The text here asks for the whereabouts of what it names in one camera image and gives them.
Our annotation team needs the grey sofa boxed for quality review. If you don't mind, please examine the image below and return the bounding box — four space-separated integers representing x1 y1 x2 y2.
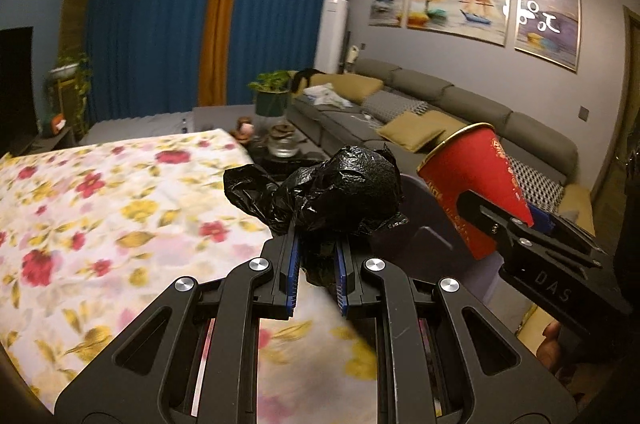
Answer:
290 58 596 235

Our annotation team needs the gold plant stand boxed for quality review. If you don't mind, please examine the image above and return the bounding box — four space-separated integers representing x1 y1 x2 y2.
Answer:
55 77 84 126

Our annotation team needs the brown wooden door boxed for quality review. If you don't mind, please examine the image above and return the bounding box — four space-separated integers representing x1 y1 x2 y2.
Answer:
60 0 99 55

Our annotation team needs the dark coffee table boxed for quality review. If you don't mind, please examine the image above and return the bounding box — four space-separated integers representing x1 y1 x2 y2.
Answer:
244 131 327 177

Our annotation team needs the wide tree and sailboat painting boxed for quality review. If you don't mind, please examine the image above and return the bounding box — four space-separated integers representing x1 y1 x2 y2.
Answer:
406 0 512 45

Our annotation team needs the yellow cushion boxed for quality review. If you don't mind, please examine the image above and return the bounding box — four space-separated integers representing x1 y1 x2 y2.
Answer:
425 111 471 155
307 73 383 104
560 184 597 236
376 111 446 152

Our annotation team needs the person's right hand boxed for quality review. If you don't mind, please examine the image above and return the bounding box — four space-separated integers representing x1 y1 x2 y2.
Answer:
537 320 569 358

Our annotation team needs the black television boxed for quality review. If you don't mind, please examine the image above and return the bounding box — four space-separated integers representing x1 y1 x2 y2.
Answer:
0 26 35 155

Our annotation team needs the white standing air conditioner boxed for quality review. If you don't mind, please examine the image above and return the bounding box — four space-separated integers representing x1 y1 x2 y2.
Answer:
314 0 349 75

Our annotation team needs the purple landscape painting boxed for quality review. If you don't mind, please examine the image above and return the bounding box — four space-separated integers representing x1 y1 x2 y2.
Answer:
514 0 582 72

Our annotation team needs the blue curtain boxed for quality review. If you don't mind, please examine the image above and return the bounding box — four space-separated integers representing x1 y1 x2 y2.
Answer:
85 0 221 127
227 0 353 105

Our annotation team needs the plant in green pot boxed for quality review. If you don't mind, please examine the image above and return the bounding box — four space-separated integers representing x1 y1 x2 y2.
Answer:
248 71 293 130

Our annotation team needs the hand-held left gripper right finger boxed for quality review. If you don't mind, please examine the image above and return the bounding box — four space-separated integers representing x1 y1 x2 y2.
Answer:
335 243 576 424

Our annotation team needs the white crumpled cloth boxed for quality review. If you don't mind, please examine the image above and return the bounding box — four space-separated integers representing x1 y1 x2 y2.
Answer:
304 85 353 109

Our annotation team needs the trailing plant in white pot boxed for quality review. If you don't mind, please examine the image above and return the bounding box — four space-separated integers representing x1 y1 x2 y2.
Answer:
49 52 96 125

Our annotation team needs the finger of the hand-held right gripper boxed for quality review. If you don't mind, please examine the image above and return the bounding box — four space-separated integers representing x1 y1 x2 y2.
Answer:
527 203 600 255
456 188 603 269

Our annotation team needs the red paper cup gold rim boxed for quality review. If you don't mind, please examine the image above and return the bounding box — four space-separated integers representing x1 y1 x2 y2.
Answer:
416 121 536 261

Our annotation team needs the black white patterned cushion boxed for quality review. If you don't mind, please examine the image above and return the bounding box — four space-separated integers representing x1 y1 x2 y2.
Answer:
361 92 428 125
502 154 567 212

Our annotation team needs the black plastic bag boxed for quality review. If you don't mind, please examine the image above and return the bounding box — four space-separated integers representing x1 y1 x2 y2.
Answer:
223 143 410 287

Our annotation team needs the black cloth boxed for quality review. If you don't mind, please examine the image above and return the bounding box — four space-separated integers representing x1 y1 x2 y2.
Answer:
291 68 321 95

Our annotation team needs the orange curtain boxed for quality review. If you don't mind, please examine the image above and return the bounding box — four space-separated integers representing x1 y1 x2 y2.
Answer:
197 0 246 107

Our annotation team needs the glass teapot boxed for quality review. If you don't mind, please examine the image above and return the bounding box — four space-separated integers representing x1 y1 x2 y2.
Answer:
267 124 301 158

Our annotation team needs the grey plastic bin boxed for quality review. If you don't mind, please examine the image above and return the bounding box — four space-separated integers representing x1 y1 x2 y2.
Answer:
395 171 507 332

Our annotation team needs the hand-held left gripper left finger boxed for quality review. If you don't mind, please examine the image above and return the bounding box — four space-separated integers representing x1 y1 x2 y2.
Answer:
52 234 303 424

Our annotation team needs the floral tablecloth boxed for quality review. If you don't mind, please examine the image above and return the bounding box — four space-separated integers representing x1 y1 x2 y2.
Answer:
0 128 381 424

